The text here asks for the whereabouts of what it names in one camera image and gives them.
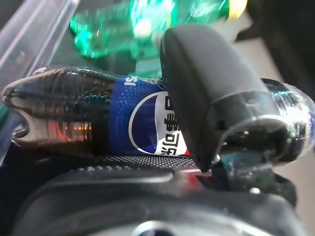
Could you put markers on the black five-finger right hand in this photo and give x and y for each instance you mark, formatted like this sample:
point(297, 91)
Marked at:
point(209, 73)

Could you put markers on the dark cola bottle blue label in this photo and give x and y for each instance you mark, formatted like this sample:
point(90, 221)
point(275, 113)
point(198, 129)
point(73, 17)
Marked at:
point(73, 110)

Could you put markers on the green soda bottle yellow cap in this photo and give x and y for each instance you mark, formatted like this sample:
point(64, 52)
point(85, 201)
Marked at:
point(110, 32)

